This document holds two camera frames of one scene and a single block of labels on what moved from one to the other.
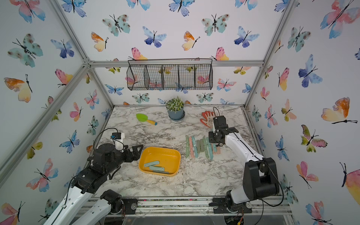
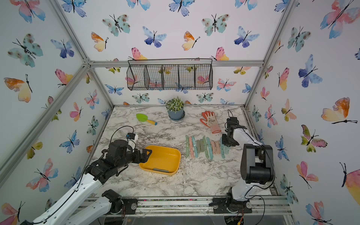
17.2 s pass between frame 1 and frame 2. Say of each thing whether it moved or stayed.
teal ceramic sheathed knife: stayed
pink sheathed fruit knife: stayed
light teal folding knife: moved
